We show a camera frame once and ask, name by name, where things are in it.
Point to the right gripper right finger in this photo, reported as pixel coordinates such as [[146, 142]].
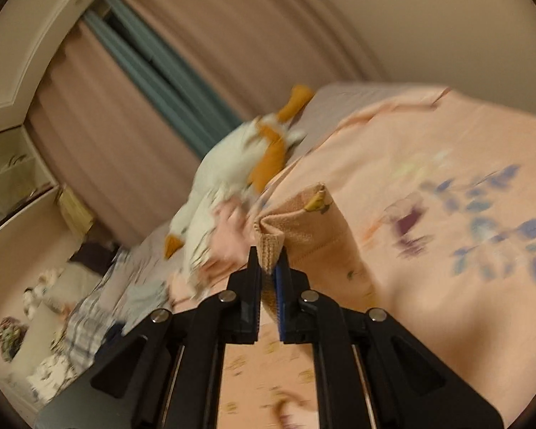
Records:
[[371, 372]]

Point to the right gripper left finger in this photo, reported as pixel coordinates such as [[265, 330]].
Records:
[[166, 372]]

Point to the peach duck print baby garment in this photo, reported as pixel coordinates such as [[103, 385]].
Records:
[[270, 384]]

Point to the white patterned clothes pile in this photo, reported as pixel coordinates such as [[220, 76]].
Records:
[[53, 375]]

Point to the folded white and pink clothes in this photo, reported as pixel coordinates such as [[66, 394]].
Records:
[[219, 237]]

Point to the navy blue garment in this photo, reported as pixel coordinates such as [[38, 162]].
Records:
[[112, 334]]

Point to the grey folded garment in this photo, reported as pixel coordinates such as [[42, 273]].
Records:
[[142, 299]]

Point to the grey plaid blanket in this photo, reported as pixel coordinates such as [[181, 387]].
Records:
[[96, 313]]

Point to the beige pillow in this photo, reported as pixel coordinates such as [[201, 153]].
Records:
[[49, 321]]

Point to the dark brown cushion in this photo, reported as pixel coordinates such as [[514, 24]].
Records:
[[94, 256]]

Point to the stuffed toys on headboard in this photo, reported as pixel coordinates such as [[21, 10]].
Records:
[[33, 296]]

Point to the colourful knitted item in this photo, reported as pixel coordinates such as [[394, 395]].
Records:
[[12, 334]]

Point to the yellow hanging cloth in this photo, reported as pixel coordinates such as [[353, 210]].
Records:
[[76, 214]]

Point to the pink printed bed quilt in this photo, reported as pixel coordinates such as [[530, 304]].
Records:
[[439, 190]]

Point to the white goose plush toy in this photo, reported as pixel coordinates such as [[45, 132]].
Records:
[[245, 159]]

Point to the teal curtain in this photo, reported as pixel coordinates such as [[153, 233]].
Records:
[[186, 103]]

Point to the pink curtain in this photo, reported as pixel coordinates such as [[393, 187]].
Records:
[[102, 138]]

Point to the white wall shelf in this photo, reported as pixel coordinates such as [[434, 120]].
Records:
[[25, 179]]

